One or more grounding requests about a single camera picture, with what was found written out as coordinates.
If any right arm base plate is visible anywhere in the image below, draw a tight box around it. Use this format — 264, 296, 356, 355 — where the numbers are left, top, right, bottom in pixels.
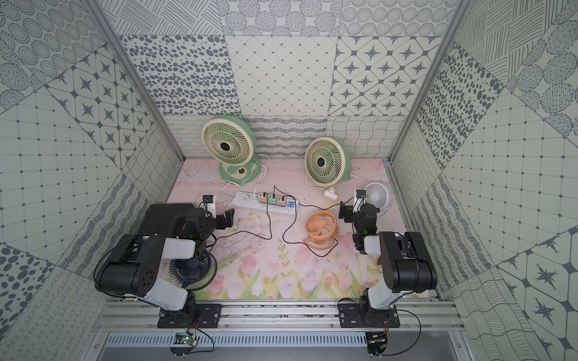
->
337, 302, 400, 329

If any black cable of blue fan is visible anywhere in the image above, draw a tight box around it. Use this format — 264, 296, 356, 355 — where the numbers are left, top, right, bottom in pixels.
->
207, 193, 274, 249

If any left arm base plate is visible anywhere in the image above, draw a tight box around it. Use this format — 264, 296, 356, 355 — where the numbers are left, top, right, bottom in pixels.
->
157, 304, 222, 329

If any orange small fan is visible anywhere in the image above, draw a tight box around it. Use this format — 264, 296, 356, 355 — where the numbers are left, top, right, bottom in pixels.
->
304, 211, 339, 251

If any green cream desk fan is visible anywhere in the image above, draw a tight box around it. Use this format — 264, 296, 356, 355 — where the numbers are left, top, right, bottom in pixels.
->
304, 136, 353, 188
201, 115, 261, 185

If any black cable of orange fan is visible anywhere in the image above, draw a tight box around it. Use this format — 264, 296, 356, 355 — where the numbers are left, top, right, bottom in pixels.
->
272, 185, 340, 259

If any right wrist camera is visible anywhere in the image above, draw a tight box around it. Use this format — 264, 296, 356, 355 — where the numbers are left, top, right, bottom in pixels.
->
353, 190, 367, 213

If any floral pink table mat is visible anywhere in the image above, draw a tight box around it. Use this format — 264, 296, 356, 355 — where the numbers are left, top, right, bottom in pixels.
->
169, 158, 389, 300

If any black cable of white fan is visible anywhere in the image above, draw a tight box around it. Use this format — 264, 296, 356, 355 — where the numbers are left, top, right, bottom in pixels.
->
297, 196, 355, 212

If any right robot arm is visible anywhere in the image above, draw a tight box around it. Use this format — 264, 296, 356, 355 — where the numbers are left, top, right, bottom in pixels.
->
339, 199, 438, 315

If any white power strip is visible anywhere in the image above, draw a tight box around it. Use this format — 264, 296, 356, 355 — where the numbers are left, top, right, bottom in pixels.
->
232, 191, 300, 215

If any right green cream desk fan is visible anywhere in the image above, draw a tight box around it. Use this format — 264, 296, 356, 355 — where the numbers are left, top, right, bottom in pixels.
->
304, 136, 353, 188

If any white cable of left fan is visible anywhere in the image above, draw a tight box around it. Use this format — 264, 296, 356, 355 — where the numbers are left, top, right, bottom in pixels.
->
220, 153, 308, 193

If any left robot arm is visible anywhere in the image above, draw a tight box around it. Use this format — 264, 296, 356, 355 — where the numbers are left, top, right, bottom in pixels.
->
93, 203, 235, 315

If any dark blue small fan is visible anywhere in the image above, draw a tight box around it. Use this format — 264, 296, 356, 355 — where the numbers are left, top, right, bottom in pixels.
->
169, 251, 218, 291

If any small white fan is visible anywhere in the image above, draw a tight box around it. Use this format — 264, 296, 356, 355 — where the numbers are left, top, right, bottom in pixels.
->
364, 182, 394, 218

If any left green cream desk fan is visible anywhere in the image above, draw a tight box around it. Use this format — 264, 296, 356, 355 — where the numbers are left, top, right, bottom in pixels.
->
201, 115, 261, 185

